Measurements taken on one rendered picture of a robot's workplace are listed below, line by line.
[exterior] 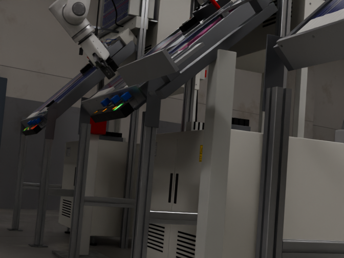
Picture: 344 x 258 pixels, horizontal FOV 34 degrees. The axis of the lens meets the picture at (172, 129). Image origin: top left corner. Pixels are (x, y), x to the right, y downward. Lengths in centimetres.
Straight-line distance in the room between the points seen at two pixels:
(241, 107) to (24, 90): 313
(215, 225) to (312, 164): 69
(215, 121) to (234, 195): 46
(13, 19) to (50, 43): 46
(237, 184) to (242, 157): 10
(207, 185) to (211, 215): 8
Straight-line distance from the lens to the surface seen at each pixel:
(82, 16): 196
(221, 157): 164
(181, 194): 223
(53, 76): 609
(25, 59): 598
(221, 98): 165
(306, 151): 221
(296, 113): 222
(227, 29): 206
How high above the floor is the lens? 43
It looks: 5 degrees up
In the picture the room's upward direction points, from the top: 5 degrees clockwise
